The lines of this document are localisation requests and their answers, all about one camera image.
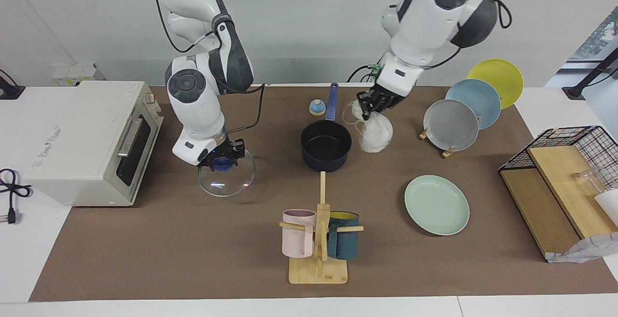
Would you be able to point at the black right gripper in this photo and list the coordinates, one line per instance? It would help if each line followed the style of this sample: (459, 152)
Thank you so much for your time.
(231, 149)

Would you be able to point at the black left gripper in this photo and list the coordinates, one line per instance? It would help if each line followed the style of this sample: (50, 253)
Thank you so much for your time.
(384, 100)

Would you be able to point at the glass lid with blue knob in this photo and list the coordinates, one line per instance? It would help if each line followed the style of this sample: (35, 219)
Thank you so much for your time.
(227, 179)

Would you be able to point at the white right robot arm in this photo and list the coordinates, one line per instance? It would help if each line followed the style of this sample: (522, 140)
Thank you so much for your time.
(198, 95)

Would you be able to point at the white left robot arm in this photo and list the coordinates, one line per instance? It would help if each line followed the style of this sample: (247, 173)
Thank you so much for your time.
(429, 18)

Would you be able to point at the grey plate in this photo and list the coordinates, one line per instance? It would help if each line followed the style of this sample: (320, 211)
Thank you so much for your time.
(451, 126)

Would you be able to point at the wooden plate rack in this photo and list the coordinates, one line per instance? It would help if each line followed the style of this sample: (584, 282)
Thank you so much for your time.
(447, 153)

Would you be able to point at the light blue plate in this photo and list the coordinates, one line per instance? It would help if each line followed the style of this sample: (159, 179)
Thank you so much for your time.
(478, 102)

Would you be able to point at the light green plate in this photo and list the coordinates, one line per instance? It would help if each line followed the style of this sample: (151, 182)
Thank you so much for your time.
(437, 205)

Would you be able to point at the yellow plate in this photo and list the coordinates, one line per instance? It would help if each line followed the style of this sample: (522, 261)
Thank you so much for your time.
(502, 78)

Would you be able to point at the small blue call bell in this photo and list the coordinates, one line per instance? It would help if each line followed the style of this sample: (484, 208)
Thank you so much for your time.
(317, 108)

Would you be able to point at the dark blue saucepan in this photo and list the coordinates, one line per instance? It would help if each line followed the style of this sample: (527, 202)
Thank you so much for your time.
(326, 148)

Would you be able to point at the brown table mat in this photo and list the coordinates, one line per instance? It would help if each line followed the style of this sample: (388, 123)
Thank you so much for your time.
(217, 259)

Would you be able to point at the pink mug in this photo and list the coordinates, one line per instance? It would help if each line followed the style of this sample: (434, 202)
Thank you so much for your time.
(297, 235)

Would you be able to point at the dark teal mug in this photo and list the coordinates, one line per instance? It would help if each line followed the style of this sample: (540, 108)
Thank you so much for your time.
(344, 242)

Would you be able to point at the wooden mug stand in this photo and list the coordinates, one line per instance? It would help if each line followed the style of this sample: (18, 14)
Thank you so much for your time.
(318, 271)

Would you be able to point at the white toaster oven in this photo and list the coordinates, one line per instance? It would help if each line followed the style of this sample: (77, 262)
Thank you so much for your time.
(77, 148)

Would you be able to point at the dark wooden board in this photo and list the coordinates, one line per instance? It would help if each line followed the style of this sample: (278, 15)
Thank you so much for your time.
(536, 211)

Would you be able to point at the light wooden board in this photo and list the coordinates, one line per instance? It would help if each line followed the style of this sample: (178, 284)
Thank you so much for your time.
(565, 182)

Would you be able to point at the black stand with foot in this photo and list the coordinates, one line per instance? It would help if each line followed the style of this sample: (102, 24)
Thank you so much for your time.
(591, 73)

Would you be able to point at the black table clamp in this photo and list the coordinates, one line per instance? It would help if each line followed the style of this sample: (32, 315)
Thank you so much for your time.
(10, 91)

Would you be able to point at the clear glass cup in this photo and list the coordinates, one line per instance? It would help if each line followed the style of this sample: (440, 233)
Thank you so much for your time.
(591, 180)

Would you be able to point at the window with green foliage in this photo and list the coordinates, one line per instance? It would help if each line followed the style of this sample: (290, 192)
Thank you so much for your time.
(598, 37)

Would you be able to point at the white cup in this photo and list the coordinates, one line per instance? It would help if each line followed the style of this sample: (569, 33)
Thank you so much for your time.
(609, 206)

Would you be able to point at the grey patterned cloth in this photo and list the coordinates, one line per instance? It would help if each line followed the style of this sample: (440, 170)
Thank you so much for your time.
(586, 249)

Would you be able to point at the white wall socket box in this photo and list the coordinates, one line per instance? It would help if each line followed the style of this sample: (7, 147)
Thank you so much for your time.
(75, 73)

